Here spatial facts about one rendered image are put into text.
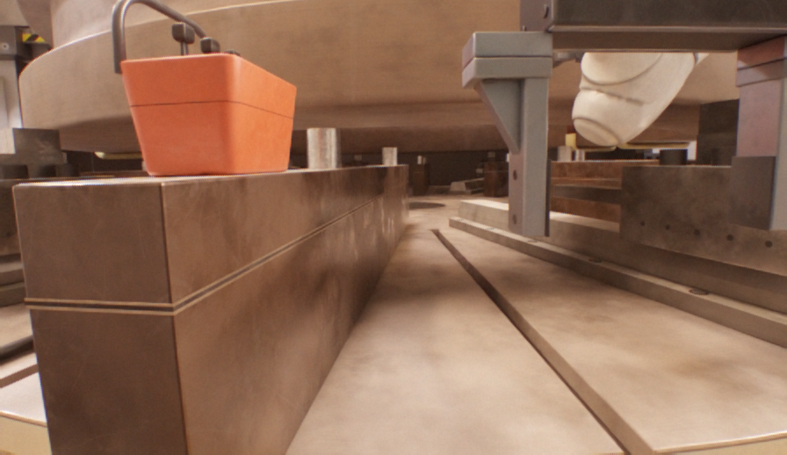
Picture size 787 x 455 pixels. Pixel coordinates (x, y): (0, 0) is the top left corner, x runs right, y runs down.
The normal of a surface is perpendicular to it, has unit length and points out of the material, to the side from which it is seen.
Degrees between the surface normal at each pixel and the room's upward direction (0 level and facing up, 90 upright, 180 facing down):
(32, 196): 90
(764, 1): 90
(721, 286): 90
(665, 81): 104
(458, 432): 0
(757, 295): 90
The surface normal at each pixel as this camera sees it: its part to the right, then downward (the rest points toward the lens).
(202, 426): 0.99, 0.00
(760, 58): -1.00, 0.02
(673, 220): -0.96, 0.05
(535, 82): 0.02, 0.11
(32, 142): 0.87, 0.04
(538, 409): -0.02, -0.99
